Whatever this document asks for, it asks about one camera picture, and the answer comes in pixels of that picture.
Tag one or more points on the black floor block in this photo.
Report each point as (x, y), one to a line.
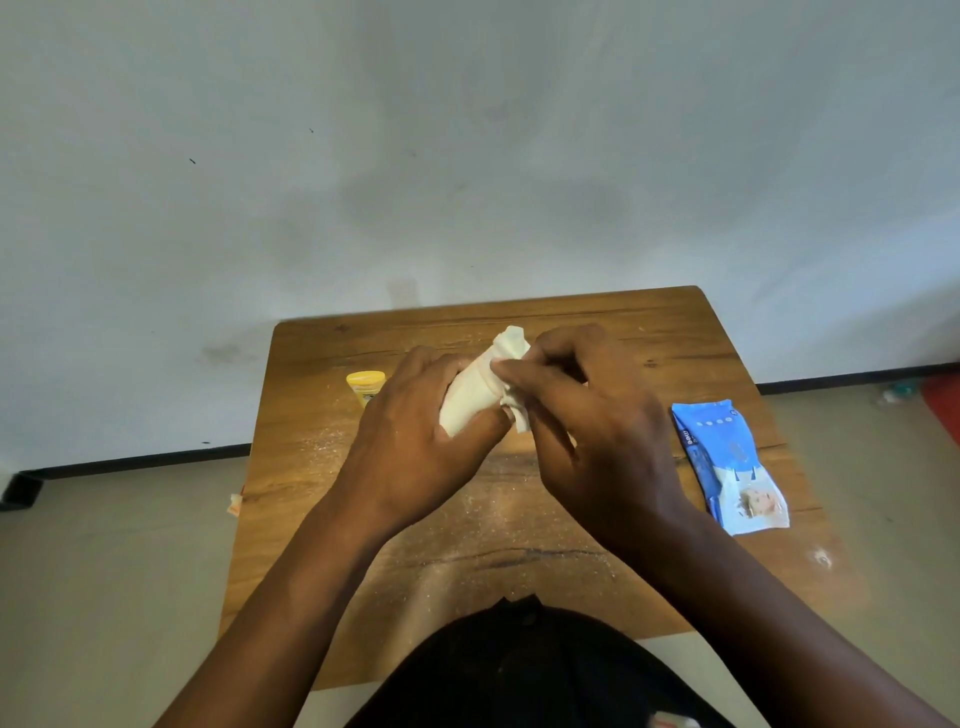
(21, 492)

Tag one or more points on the person's right hand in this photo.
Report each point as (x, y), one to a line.
(607, 450)

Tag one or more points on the person's black clothing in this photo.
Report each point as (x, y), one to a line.
(525, 667)

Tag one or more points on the person's left hand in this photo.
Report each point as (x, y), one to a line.
(397, 450)

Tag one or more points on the orange white paper scrap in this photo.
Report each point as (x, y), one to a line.
(235, 506)

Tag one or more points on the white wipe cloth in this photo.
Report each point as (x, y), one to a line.
(511, 345)

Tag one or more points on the person's right forearm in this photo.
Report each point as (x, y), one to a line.
(780, 645)

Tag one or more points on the green white floor litter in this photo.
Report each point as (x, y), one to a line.
(898, 391)

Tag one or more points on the red floor object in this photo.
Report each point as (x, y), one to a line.
(943, 405)

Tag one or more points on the wooden table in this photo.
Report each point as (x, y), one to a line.
(315, 465)

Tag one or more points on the blue wet wipes pack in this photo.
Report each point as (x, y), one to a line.
(727, 465)

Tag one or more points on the white bottle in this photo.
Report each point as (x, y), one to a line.
(469, 401)

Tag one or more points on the person's left forearm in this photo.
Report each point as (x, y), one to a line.
(277, 622)

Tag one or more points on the yellow bottle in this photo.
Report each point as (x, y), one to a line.
(365, 384)

